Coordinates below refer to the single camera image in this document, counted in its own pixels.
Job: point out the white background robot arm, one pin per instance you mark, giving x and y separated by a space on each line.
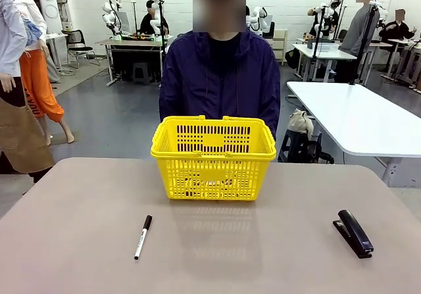
110 17
324 11
155 8
258 19

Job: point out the black camera stand pole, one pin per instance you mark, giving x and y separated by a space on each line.
363 40
318 40
162 44

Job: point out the large white table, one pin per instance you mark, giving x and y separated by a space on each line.
361 116

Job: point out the white marker black cap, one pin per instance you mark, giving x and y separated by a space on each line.
142 239

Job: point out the grey plastic stool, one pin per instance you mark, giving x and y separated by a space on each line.
143 72

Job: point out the black stapler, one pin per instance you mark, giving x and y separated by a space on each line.
353 235

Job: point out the grey background work table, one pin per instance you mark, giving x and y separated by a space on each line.
138 42

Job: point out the black stool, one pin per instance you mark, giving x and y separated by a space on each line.
296 146

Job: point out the dark bag on floor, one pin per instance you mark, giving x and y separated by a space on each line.
292 58

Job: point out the person in grey sweater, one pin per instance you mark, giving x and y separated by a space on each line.
356 31

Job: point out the black office chair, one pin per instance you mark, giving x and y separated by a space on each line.
77 42

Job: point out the background white desk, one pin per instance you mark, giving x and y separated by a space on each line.
403 45

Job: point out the seated person in black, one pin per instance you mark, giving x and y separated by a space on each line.
146 21

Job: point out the yellow plastic shopping basket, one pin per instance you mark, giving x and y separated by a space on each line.
230 156

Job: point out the beige cloth bag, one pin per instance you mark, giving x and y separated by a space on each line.
301 121

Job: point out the seated person black sweater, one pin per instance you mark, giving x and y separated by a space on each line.
399 29

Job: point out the beige drawer cabinet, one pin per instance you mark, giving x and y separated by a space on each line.
280 44

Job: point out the white background table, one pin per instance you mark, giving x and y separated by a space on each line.
322 52

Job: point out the person in purple jacket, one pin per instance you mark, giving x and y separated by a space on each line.
223 83

